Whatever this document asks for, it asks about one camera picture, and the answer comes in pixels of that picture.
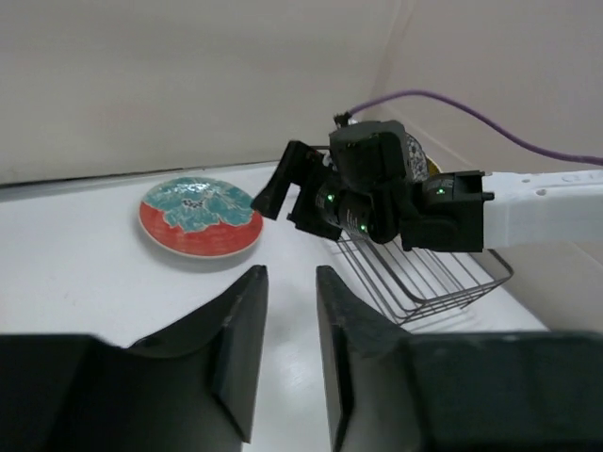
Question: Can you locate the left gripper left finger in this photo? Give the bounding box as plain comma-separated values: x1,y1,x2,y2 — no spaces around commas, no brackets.
1,266,269,451

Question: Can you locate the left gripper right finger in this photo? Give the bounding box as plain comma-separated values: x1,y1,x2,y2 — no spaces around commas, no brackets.
316,266,602,451

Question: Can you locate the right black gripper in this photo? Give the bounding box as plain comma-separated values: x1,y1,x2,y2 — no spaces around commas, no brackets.
251,121,412,243

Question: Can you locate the blue floral white plate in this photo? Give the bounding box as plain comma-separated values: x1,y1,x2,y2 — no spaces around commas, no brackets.
406,134,430,182

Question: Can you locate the round bamboo plate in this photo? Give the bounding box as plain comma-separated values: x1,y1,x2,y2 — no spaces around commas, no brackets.
426,156,441,176

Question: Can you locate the red teal ceramic plate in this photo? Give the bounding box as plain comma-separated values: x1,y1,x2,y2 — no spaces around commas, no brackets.
139,177,263,259

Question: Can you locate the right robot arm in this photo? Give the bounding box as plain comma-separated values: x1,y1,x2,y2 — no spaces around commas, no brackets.
252,121,602,252

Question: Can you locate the black wire dish rack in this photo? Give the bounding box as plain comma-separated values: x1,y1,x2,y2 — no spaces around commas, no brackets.
327,233,514,332

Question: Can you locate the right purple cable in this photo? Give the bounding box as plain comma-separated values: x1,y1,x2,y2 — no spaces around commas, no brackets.
348,89,603,167

